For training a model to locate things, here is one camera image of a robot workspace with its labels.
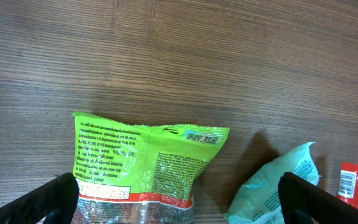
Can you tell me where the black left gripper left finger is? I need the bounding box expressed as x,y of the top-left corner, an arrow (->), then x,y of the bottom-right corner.
0,172 -> 79,224

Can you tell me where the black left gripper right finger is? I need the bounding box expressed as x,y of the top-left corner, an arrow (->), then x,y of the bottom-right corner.
278,172 -> 358,224

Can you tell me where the teal snack packet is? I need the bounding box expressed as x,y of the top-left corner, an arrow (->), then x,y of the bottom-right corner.
223,142 -> 319,224

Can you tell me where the red snack stick packet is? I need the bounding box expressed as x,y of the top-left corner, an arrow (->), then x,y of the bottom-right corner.
337,162 -> 358,209

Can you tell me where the green gummy candy bag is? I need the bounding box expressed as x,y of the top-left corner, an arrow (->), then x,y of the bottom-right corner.
72,111 -> 229,223

